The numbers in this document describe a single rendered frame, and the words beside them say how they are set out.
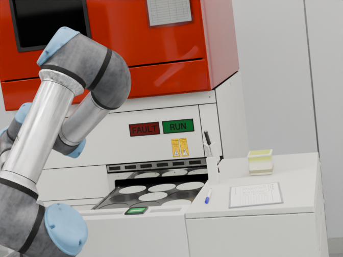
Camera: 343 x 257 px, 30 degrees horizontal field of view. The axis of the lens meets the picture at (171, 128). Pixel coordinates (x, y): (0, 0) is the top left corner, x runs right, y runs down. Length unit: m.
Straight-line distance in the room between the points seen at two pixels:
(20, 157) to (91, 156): 1.02
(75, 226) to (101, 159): 1.01
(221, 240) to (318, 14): 2.19
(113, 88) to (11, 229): 0.42
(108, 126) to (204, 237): 0.81
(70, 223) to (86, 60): 0.39
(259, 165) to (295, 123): 1.78
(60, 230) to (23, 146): 0.21
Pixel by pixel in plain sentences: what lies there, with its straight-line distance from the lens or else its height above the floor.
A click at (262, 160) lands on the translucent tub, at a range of 2.04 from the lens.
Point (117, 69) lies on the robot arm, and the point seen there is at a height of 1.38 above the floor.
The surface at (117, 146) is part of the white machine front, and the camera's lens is 2.44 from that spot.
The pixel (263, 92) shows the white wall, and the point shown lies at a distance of 3.79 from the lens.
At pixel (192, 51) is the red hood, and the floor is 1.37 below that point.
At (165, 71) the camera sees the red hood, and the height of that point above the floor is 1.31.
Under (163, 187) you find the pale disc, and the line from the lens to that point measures 2.31.
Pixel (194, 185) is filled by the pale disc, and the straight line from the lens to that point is 2.28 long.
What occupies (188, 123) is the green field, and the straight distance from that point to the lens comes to 2.34.
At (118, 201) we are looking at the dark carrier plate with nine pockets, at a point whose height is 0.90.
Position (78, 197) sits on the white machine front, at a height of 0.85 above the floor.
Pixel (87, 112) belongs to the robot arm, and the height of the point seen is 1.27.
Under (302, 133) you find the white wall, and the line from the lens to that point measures 3.81.
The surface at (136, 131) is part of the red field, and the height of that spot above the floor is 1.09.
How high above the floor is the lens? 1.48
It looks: 9 degrees down
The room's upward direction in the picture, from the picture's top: 8 degrees counter-clockwise
